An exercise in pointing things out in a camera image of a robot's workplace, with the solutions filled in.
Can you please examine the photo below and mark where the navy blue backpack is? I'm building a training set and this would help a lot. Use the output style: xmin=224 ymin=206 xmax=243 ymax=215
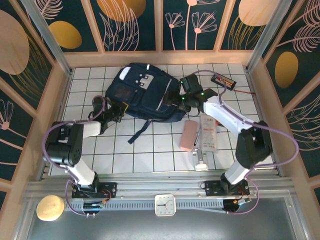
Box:
xmin=104 ymin=62 xmax=188 ymax=145

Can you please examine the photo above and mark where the pink pencil case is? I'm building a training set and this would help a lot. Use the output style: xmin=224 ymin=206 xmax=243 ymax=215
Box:
xmin=179 ymin=119 xmax=200 ymax=152

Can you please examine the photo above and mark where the white red printed booklet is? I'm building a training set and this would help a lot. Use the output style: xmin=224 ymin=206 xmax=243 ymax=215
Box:
xmin=199 ymin=113 xmax=219 ymax=153

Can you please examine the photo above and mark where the black battery charger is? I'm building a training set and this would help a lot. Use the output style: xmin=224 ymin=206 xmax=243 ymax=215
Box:
xmin=210 ymin=72 xmax=238 ymax=90

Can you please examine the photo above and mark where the silver white stapler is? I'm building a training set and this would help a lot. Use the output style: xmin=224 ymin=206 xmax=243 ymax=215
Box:
xmin=191 ymin=147 xmax=210 ymax=172

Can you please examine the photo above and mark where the white square analog clock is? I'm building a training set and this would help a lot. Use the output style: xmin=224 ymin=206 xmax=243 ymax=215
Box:
xmin=154 ymin=193 xmax=177 ymax=217

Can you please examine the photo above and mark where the grey metal sheet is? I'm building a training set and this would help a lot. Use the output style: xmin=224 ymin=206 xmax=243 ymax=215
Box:
xmin=14 ymin=197 xmax=307 ymax=240

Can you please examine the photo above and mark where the thin black camera cable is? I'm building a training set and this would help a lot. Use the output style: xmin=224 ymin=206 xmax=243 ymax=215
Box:
xmin=184 ymin=106 xmax=201 ymax=118

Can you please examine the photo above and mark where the thin red wire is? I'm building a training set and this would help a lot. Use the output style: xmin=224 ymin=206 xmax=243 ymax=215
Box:
xmin=234 ymin=87 xmax=256 ymax=96

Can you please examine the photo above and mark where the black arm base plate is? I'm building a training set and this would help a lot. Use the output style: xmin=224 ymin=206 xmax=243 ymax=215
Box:
xmin=71 ymin=181 xmax=118 ymax=200
xmin=204 ymin=179 xmax=251 ymax=197

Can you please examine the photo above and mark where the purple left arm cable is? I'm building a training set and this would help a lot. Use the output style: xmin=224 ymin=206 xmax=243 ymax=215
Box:
xmin=42 ymin=96 xmax=111 ymax=217

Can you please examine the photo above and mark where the aluminium mounting rail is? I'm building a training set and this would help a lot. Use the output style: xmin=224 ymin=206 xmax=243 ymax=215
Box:
xmin=27 ymin=172 xmax=293 ymax=200

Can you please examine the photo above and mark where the grey slotted cable duct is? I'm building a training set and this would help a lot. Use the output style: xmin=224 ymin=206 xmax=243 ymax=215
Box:
xmin=64 ymin=199 xmax=226 ymax=213

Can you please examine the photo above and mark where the aluminium frame post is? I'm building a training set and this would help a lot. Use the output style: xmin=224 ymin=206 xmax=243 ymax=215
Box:
xmin=244 ymin=0 xmax=301 ymax=74
xmin=19 ymin=0 xmax=74 ymax=77

